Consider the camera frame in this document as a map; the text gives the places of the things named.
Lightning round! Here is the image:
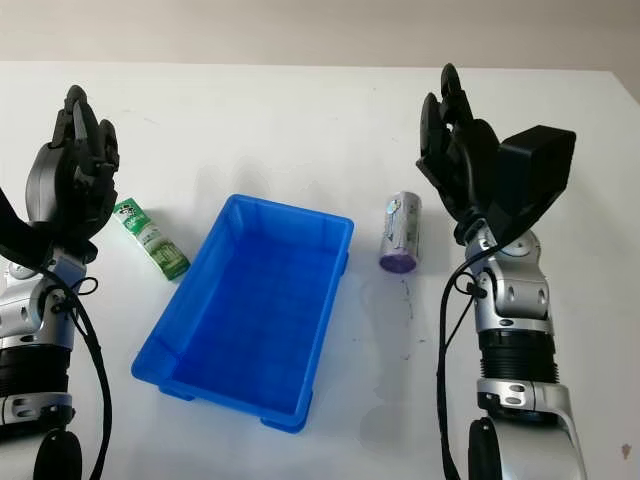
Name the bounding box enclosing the green toothpaste box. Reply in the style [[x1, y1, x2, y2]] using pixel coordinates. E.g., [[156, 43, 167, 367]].
[[113, 197, 191, 283]]

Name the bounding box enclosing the silver roll with purple end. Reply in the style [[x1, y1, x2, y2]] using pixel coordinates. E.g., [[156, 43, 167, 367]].
[[376, 189, 423, 274]]

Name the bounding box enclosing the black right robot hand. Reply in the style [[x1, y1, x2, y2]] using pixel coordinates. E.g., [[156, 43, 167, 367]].
[[416, 63, 504, 229]]

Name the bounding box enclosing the blue plastic tray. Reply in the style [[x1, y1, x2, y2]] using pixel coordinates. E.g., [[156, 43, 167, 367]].
[[130, 193, 356, 434]]

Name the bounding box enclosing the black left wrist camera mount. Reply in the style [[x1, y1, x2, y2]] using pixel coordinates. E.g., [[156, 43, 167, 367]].
[[0, 187, 57, 274]]

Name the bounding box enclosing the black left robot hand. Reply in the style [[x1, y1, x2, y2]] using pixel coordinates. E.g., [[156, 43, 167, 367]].
[[24, 85, 122, 247]]

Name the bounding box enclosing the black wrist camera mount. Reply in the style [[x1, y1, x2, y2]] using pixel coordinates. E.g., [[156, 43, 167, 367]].
[[0, 187, 57, 274], [479, 127, 578, 247]]

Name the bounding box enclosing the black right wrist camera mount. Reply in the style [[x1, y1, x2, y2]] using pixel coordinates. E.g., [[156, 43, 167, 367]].
[[479, 127, 578, 247]]

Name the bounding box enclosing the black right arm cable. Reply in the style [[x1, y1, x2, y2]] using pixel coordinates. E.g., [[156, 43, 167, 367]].
[[436, 234, 504, 480]]

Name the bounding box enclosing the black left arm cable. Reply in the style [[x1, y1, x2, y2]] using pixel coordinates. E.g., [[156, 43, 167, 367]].
[[42, 269, 112, 480]]

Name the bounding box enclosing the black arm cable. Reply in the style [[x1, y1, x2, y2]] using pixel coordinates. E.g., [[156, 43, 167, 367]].
[[42, 269, 112, 480], [436, 234, 504, 480]]

